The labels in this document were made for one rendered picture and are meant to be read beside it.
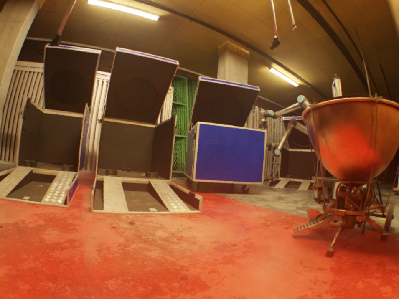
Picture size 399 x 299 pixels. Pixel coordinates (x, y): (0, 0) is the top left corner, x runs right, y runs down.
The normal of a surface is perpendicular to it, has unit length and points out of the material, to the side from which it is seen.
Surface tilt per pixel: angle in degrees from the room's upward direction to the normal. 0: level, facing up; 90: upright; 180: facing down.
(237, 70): 90
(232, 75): 90
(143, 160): 90
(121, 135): 90
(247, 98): 142
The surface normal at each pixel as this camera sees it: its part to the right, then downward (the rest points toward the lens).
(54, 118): 0.48, -0.01
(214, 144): 0.17, -0.04
